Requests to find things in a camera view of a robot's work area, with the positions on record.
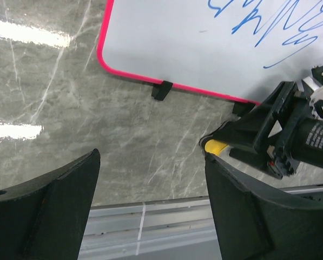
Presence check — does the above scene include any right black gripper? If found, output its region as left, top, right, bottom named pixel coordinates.
left=199, top=66, right=323, bottom=179

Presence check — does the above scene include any right black whiteboard stand clip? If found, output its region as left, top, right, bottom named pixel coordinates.
left=232, top=102, right=256, bottom=117

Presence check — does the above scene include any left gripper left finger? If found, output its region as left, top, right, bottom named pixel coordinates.
left=0, top=149, right=100, bottom=259

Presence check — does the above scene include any black whiteboard stand clip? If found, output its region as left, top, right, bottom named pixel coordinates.
left=151, top=81, right=173, bottom=101
left=232, top=102, right=256, bottom=117

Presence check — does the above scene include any left black whiteboard stand clip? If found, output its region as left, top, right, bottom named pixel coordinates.
left=151, top=81, right=173, bottom=101

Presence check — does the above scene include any yellow bone shaped eraser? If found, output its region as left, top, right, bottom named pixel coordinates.
left=205, top=139, right=228, bottom=157

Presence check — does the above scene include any aluminium mounting rail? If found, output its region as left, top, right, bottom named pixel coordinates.
left=78, top=183, right=323, bottom=258

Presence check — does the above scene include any pink framed whiteboard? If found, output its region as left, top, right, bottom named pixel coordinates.
left=97, top=1, right=323, bottom=102

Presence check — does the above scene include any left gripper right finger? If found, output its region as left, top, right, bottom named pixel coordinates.
left=205, top=154, right=323, bottom=259

